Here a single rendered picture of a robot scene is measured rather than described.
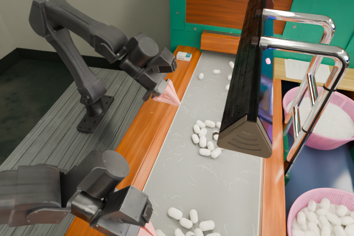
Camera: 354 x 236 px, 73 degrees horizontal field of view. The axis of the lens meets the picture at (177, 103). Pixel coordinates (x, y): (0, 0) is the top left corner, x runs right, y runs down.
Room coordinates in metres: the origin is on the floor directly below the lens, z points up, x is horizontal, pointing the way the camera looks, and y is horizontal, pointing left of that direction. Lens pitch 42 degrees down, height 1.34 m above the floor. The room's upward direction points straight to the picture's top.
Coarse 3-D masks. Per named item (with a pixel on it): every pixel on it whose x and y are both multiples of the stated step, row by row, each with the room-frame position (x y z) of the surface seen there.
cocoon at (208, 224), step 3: (201, 222) 0.23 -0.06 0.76; (204, 222) 0.23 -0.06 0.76; (207, 222) 0.23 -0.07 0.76; (210, 222) 0.23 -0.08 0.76; (213, 222) 0.23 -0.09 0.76; (201, 225) 0.22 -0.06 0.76; (204, 225) 0.22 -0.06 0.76; (207, 225) 0.22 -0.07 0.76; (210, 225) 0.22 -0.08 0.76; (213, 225) 0.22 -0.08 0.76; (201, 228) 0.22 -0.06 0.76; (204, 228) 0.22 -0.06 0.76; (207, 228) 0.22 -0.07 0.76; (210, 228) 0.22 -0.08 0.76; (213, 228) 0.22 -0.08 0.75
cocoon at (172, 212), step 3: (168, 210) 0.26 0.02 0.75; (171, 210) 0.26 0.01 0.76; (174, 210) 0.26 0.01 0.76; (177, 210) 0.26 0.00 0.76; (168, 213) 0.25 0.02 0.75; (171, 213) 0.25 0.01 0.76; (174, 213) 0.25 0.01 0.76; (177, 213) 0.25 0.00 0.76; (180, 213) 0.25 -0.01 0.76; (171, 216) 0.25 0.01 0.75; (174, 216) 0.24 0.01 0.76; (177, 216) 0.24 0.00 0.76; (180, 216) 0.24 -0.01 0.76; (177, 219) 0.24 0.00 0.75
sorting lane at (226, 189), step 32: (224, 64) 0.92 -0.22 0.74; (192, 96) 0.70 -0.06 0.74; (224, 96) 0.70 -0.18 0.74; (192, 128) 0.54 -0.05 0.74; (160, 160) 0.41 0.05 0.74; (192, 160) 0.41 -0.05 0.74; (224, 160) 0.41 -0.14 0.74; (256, 160) 0.41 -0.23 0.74; (160, 192) 0.31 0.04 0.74; (192, 192) 0.31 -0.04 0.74; (224, 192) 0.31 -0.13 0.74; (256, 192) 0.31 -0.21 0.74; (160, 224) 0.23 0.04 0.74; (192, 224) 0.23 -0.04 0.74; (224, 224) 0.23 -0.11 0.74; (256, 224) 0.23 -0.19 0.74
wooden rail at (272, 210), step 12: (276, 84) 0.74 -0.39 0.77; (276, 96) 0.67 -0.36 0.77; (276, 108) 0.61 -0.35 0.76; (276, 120) 0.55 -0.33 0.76; (276, 132) 0.50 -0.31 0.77; (276, 144) 0.45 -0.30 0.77; (276, 156) 0.41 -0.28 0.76; (264, 168) 0.37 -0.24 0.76; (276, 168) 0.37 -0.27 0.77; (264, 180) 0.33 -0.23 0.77; (276, 180) 0.33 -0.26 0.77; (264, 192) 0.30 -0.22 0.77; (276, 192) 0.30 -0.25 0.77; (264, 204) 0.27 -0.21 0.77; (276, 204) 0.27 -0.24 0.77; (264, 216) 0.24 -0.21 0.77; (276, 216) 0.24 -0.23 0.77; (264, 228) 0.21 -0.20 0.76; (276, 228) 0.21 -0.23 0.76
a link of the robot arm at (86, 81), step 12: (48, 24) 0.69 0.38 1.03; (48, 36) 0.68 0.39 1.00; (60, 36) 0.69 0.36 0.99; (60, 48) 0.68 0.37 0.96; (72, 48) 0.69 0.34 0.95; (72, 60) 0.67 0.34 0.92; (72, 72) 0.67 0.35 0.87; (84, 72) 0.67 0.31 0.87; (84, 84) 0.64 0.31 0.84; (96, 84) 0.67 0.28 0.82; (96, 96) 0.64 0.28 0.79
